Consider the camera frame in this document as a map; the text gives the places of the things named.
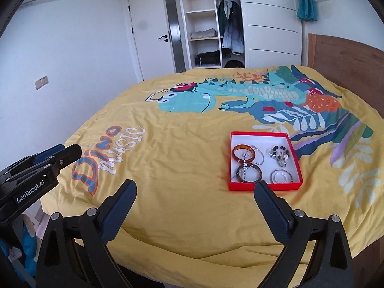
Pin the folded beige clothes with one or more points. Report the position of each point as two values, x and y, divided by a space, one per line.
204 34

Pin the white wardrobe sliding door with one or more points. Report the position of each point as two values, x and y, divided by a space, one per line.
270 15

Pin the grey door panel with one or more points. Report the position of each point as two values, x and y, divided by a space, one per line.
174 27

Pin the red cardboard box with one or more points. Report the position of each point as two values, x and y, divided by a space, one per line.
264 187

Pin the white open wardrobe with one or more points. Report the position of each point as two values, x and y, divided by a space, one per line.
201 18

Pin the yellow dinosaur printed blanket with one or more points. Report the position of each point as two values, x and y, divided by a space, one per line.
180 156

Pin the folded dark clothes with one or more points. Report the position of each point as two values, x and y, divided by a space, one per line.
208 58

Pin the wooden headboard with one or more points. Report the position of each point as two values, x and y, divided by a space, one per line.
345 57

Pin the dark round item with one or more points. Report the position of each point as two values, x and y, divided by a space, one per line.
234 64

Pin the thin silver bangles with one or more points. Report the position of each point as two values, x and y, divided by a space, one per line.
273 176

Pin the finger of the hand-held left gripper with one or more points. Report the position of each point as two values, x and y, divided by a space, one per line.
48 153
69 154

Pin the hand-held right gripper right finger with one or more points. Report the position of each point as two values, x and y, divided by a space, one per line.
270 210

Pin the hanging jackets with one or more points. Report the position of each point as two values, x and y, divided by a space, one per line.
231 27

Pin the dark tortoiseshell bangle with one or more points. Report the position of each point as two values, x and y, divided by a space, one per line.
259 174

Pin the wall switch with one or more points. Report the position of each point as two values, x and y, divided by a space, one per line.
41 82

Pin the amber resin bangle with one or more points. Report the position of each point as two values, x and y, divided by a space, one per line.
235 153

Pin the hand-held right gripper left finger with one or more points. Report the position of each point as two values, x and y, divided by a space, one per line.
120 207

